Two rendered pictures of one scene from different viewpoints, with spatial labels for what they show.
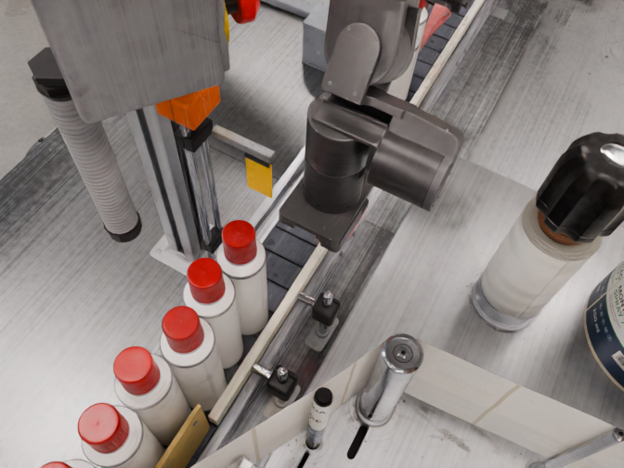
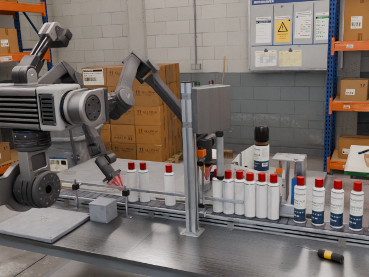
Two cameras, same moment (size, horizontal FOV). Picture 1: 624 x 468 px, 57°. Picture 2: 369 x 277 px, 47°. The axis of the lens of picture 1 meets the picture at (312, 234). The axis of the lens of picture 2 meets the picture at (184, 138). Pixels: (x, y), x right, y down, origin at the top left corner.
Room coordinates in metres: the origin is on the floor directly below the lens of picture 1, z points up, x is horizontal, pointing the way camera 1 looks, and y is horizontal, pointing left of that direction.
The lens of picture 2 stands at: (0.44, 1.95, 1.65)
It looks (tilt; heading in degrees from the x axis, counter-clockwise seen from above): 13 degrees down; 270
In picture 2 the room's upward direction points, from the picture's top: 2 degrees counter-clockwise
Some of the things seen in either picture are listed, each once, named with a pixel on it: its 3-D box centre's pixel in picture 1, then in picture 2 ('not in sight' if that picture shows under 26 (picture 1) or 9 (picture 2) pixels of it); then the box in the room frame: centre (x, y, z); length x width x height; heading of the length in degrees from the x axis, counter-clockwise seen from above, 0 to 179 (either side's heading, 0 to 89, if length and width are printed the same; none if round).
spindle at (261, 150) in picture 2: not in sight; (261, 149); (-0.01, -0.45, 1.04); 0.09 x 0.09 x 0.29
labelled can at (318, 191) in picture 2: not in sight; (318, 201); (-0.12, 0.26, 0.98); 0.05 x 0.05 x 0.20
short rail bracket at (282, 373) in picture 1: (270, 379); not in sight; (0.21, 0.03, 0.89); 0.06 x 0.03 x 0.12; 66
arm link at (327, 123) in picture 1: (345, 136); (206, 143); (0.33, -0.02, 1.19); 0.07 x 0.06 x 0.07; 66
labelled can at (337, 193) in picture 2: not in sight; (336, 203); (-0.19, 0.29, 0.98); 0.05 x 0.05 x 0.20
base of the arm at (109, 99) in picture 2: not in sight; (102, 103); (0.73, 0.39, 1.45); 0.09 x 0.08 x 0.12; 155
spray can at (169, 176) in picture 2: not in sight; (169, 184); (0.51, -0.03, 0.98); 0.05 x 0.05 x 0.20
